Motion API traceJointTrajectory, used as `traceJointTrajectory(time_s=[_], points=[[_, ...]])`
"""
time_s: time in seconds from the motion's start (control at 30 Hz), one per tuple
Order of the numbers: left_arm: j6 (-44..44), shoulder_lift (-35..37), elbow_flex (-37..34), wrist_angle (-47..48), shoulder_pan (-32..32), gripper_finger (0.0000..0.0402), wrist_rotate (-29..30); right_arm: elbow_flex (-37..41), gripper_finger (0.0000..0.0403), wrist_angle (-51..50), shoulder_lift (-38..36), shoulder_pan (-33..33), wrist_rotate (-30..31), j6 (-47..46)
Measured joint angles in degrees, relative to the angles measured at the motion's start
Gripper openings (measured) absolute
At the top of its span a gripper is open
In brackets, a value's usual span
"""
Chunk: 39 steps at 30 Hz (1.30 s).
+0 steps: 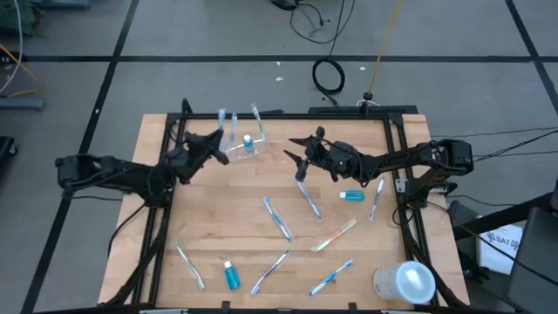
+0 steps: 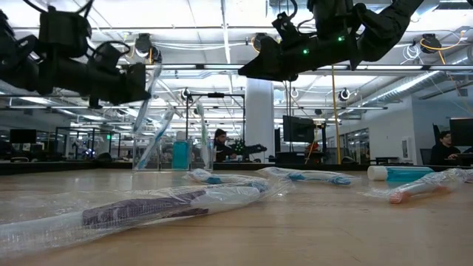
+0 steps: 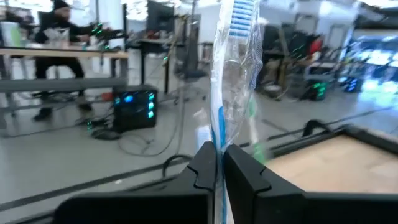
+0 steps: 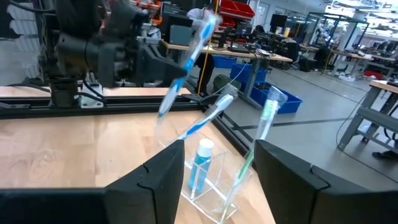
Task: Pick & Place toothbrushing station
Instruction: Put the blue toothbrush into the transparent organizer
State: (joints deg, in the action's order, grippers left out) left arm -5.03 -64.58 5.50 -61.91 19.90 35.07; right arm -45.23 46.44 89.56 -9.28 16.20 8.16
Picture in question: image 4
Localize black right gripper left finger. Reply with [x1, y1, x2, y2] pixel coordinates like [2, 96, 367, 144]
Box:
[104, 139, 186, 224]

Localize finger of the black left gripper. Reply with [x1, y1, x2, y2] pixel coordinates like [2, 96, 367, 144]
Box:
[142, 44, 188, 87]

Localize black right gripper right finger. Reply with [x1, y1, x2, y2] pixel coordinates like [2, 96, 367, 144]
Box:
[254, 139, 398, 224]

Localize blue toothbrush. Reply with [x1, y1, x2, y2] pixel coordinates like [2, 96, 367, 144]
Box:
[157, 12, 223, 124]
[175, 84, 239, 142]

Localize blue mouthwash bottle white cap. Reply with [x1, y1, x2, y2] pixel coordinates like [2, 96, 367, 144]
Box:
[187, 138, 215, 197]

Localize green toothbrush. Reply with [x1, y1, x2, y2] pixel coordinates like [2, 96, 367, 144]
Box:
[217, 85, 289, 223]

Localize grey box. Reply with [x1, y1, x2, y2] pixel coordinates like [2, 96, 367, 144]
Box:
[169, 24, 193, 47]

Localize yellow vertical pole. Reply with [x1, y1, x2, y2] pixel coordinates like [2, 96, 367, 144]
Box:
[197, 0, 220, 94]

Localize person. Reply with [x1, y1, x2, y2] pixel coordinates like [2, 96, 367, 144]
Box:
[186, 6, 218, 97]

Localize green bag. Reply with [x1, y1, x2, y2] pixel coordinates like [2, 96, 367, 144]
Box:
[213, 73, 243, 93]

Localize clear acrylic organizer box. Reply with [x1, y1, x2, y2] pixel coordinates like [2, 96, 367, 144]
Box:
[155, 132, 254, 224]

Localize blue storage bin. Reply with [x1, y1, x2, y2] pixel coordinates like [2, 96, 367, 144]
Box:
[249, 85, 303, 114]
[229, 63, 269, 85]
[213, 55, 237, 70]

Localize wooden workbench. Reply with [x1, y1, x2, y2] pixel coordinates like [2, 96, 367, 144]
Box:
[160, 39, 294, 110]

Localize red storage bin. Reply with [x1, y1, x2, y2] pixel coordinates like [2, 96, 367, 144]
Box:
[219, 0, 256, 20]

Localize person's shoe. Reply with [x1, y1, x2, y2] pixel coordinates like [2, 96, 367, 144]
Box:
[371, 149, 398, 161]

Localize wooden table grey legs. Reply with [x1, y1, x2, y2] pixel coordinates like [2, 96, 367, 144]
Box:
[337, 80, 398, 153]

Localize black monitor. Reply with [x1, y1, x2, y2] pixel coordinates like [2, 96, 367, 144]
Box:
[269, 14, 289, 33]

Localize black table edge rail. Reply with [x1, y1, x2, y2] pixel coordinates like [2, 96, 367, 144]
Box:
[0, 93, 259, 159]

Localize black cage frame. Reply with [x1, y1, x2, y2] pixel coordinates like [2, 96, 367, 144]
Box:
[303, 11, 370, 68]

